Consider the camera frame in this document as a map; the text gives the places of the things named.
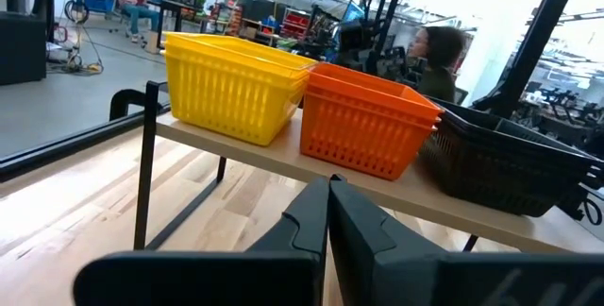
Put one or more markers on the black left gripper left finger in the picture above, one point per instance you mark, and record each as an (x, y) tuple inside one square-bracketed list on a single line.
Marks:
[(283, 273)]

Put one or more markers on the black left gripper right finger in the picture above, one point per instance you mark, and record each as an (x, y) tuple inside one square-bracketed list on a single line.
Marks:
[(401, 273)]

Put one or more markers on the black plastic basket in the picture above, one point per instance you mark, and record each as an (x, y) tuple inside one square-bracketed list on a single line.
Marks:
[(495, 178), (595, 176), (519, 131)]

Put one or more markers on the wooden shelf with black legs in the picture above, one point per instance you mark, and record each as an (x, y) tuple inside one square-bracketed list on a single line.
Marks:
[(424, 197)]

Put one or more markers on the distant robot workstation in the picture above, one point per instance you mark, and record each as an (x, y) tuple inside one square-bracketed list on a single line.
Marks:
[(561, 107)]

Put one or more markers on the shelving with red bins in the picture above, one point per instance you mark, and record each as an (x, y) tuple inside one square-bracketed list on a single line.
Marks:
[(295, 22)]

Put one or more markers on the computer monitor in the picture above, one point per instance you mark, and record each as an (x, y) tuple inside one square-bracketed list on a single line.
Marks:
[(353, 13)]

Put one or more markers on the cardboard box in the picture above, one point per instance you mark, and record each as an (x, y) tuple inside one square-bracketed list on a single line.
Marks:
[(152, 41)]

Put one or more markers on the black cabinet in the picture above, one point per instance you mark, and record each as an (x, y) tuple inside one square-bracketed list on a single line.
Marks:
[(21, 51)]

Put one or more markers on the black hooked frame bracket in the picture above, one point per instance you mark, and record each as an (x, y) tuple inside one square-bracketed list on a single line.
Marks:
[(118, 98)]

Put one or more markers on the black aluminium table frame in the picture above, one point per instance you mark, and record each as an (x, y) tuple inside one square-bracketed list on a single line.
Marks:
[(533, 46)]

